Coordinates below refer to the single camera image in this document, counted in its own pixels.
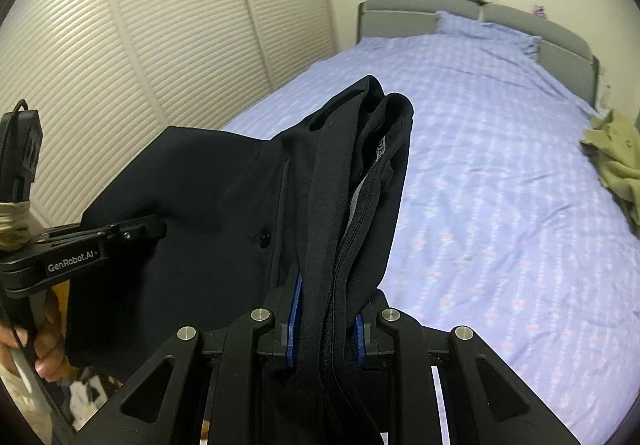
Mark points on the black pants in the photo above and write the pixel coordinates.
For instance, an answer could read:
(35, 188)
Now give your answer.
(200, 205)

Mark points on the white louvred wardrobe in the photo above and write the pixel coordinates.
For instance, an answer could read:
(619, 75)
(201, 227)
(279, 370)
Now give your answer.
(175, 25)

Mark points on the grey bed headboard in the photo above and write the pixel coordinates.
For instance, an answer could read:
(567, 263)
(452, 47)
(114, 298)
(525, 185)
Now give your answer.
(400, 17)

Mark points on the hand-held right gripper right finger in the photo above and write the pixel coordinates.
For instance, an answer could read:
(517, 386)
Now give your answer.
(359, 342)

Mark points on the person's left hand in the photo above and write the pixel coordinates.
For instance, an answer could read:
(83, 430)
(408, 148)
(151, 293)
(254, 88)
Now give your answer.
(50, 355)

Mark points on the green fleece garment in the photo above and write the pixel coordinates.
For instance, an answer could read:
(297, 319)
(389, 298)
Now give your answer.
(617, 160)

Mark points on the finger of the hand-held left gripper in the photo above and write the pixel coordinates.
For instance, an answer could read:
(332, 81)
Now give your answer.
(140, 227)

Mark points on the blue floral pillow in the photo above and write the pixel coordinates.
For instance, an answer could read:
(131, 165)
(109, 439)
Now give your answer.
(480, 32)

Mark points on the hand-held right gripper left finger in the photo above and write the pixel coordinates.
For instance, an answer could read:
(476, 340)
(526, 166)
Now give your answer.
(295, 320)

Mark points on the purple toy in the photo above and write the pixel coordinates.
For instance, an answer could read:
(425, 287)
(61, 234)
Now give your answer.
(538, 11)

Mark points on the beige cloth band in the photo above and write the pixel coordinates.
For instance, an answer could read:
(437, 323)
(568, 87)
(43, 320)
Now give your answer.
(15, 225)

